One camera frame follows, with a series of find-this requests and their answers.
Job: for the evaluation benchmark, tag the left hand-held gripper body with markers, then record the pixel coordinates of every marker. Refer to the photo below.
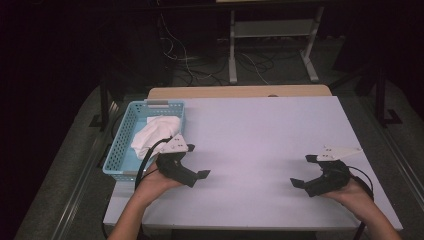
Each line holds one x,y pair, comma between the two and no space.
168,162

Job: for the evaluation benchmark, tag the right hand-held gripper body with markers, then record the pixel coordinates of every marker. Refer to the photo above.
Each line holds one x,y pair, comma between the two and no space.
336,175

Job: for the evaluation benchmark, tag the white shirt with chick print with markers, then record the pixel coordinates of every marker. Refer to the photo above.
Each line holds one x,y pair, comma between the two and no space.
156,131

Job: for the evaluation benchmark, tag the light blue plastic basket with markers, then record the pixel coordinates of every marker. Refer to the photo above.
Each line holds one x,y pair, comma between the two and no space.
125,133

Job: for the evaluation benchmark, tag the person's left hand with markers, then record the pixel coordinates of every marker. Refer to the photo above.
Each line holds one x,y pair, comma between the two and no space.
153,183

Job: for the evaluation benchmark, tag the person's right hand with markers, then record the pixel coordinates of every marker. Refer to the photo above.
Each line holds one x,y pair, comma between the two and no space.
353,196

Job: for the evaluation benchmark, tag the black metal stand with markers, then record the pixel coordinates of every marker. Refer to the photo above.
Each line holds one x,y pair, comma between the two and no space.
380,100
104,103

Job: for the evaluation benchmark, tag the metal floor rail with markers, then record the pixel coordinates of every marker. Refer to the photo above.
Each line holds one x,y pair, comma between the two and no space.
401,166
81,180

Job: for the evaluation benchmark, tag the grey metal desk frame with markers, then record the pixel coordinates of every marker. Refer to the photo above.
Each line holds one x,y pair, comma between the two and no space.
232,50

